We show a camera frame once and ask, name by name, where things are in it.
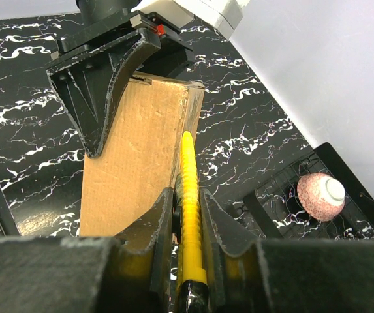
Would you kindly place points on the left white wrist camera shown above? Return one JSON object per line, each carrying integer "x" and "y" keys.
{"x": 223, "y": 15}

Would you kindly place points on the black wire dish rack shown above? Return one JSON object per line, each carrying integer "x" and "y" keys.
{"x": 278, "y": 213}

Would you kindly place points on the pink patterned bowl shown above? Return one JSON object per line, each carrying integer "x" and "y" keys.
{"x": 321, "y": 196}

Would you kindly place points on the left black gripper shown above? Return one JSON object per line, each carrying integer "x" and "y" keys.
{"x": 95, "y": 64}

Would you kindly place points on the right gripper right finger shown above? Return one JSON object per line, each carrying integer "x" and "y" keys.
{"x": 250, "y": 274}

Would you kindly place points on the brown cardboard express box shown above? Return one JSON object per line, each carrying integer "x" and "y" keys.
{"x": 141, "y": 153}

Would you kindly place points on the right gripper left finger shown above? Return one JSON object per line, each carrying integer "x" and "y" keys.
{"x": 129, "y": 272}

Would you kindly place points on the yellow black utility knife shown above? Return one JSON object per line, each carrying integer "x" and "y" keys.
{"x": 193, "y": 292}

